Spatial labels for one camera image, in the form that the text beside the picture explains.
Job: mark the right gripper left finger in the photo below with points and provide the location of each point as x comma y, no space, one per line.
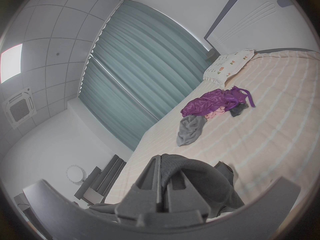
135,204

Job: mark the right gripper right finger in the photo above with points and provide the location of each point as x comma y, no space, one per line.
191,204

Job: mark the black T-shirt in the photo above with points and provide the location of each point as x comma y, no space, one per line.
200,174

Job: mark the bed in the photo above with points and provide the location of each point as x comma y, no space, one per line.
262,134

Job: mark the black chest of drawers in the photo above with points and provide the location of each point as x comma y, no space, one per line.
110,174

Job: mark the black dressing table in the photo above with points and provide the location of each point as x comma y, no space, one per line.
87,184

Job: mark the round white mirror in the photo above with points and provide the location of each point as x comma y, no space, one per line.
75,174

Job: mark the grey knit garment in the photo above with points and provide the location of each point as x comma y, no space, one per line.
190,131

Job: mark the pink garment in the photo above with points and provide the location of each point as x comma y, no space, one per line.
212,114

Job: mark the purple satin garment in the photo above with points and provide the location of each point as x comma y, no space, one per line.
200,104

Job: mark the blue-green curtain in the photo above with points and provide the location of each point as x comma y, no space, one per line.
150,54
112,104

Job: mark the black lace garment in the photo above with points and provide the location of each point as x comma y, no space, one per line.
236,111

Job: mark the white printed pillow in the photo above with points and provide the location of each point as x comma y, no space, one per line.
225,66

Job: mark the ceiling air conditioner vent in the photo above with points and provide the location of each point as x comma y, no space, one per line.
20,107

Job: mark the grey bedside table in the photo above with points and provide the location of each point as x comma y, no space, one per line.
211,55

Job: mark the ceiling light panel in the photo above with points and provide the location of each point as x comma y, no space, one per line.
11,62

